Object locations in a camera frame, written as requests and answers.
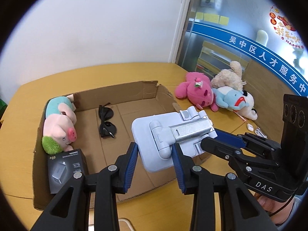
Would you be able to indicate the pink plush toy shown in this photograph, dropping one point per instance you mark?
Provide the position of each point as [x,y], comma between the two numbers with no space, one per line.
[197,89]

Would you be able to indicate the small white stick item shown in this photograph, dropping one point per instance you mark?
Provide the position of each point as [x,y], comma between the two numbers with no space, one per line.
[259,133]

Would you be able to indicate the grey phone stand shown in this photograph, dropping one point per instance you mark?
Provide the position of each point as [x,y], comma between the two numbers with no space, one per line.
[155,135]

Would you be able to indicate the black charger box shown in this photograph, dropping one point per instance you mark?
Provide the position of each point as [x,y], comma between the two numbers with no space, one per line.
[62,166]

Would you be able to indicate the cardboard box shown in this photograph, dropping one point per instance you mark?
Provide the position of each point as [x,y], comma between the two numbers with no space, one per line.
[128,102]

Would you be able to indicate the right hand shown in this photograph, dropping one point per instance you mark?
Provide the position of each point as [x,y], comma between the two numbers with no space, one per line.
[272,206]

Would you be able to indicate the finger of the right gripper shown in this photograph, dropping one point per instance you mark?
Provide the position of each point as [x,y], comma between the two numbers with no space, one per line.
[259,146]
[226,149]

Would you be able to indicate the clear phone case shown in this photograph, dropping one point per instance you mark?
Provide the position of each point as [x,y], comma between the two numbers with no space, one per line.
[121,224]

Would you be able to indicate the black sunglasses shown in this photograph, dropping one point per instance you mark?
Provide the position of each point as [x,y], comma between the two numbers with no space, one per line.
[106,128]

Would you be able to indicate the black camera box right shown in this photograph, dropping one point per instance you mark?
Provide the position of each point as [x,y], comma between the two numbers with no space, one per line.
[293,154]

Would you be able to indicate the pig plush teal pink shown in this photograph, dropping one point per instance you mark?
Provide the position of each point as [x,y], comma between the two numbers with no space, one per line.
[59,125]

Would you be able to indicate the small white earbud item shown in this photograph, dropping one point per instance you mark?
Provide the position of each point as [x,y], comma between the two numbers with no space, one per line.
[250,127]

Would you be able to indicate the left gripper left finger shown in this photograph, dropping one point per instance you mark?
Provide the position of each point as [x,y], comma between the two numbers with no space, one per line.
[69,209]

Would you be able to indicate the light blue plush toy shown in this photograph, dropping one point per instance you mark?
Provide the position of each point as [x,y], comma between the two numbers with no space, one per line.
[230,99]

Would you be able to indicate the beige teddy plush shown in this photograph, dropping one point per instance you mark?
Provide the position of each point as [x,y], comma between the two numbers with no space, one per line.
[231,77]

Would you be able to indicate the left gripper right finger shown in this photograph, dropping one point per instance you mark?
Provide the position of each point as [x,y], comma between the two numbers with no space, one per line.
[218,197]

